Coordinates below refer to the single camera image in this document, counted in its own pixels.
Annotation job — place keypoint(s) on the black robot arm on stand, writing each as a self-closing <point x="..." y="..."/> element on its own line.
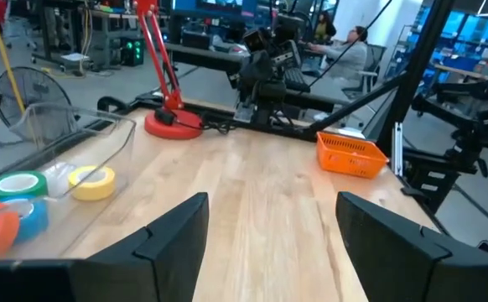
<point x="466" y="109"/>

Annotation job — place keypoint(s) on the black computer tower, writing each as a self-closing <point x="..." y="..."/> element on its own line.
<point x="133" y="52"/>

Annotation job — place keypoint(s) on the blue tape roll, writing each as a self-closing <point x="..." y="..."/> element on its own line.
<point x="36" y="220"/>

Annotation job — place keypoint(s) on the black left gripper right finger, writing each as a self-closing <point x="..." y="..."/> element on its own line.
<point x="395" y="260"/>

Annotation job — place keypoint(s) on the green tape roll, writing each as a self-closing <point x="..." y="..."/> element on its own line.
<point x="1" y="191"/>

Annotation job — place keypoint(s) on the yellow tape roll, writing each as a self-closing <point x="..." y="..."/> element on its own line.
<point x="97" y="191"/>

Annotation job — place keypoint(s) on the orange mesh basket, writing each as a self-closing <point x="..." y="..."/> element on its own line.
<point x="349" y="157"/>

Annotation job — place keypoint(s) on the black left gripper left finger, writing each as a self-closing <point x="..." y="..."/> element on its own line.
<point x="164" y="260"/>

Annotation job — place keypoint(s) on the large computer monitor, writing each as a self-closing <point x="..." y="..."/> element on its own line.
<point x="214" y="6"/>

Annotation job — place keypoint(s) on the grey office chair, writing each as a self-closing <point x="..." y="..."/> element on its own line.
<point x="374" y="63"/>

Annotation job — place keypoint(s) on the backlit computer keyboard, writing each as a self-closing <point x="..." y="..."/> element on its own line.
<point x="296" y="79"/>

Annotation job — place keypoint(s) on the person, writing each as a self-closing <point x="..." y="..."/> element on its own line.
<point x="346" y="58"/>
<point x="324" y="27"/>

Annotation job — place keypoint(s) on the red desk lamp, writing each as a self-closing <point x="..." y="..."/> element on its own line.
<point x="172" y="126"/>

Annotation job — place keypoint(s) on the clear plastic bin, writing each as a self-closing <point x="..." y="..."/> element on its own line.
<point x="101" y="138"/>

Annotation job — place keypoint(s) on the black floor fan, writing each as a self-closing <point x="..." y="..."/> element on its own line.
<point x="34" y="90"/>

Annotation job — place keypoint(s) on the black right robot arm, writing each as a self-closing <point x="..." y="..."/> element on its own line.
<point x="265" y="111"/>

